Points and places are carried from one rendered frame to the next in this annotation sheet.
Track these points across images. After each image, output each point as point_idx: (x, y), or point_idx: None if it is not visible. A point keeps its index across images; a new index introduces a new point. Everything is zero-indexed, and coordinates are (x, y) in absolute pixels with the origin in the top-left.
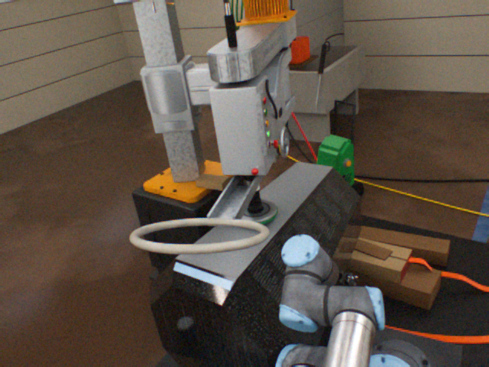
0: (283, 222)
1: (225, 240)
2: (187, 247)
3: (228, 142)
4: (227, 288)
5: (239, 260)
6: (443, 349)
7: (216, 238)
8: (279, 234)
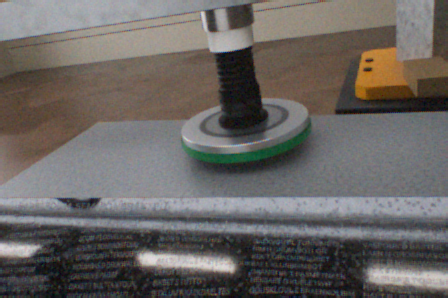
0: (235, 195)
1: (146, 143)
2: None
3: None
4: None
5: (56, 180)
6: None
7: (155, 133)
8: (178, 208)
